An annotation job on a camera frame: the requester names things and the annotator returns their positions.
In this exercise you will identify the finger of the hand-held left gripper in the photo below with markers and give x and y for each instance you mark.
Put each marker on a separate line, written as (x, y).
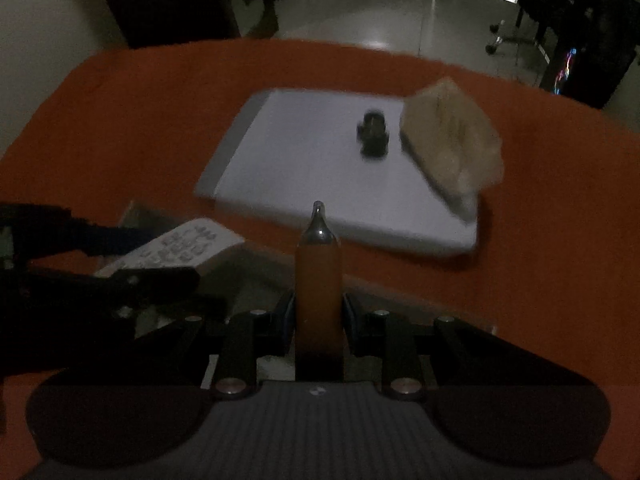
(160, 284)
(115, 241)

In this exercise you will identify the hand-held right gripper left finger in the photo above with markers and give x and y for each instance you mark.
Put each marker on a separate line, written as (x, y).
(285, 321)

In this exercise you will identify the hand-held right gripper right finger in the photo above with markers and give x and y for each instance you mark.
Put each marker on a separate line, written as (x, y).
(350, 321)

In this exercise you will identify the white remote control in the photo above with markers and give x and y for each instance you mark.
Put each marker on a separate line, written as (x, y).
(185, 247)

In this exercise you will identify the orange cylinder with silver tip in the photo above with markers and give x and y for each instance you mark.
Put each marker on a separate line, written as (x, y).
(317, 285)

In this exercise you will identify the white box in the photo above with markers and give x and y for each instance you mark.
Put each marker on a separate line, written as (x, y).
(260, 270)

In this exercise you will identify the white box lid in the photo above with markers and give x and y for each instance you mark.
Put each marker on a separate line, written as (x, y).
(310, 160)

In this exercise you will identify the orange cloth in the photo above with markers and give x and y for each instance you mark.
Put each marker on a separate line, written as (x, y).
(125, 135)

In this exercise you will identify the dark toy figurine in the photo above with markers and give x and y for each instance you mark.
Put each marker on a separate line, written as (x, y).
(372, 132)

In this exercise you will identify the beige crumpled pouch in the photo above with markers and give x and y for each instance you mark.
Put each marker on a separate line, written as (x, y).
(450, 135)

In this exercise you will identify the dark wooden cabinet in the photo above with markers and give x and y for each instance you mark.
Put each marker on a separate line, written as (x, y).
(165, 0)

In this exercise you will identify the computer tower with coloured lights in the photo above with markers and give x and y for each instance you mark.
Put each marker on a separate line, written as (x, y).
(590, 60)

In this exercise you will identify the black office chair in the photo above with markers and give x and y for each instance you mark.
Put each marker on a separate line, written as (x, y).
(540, 5)

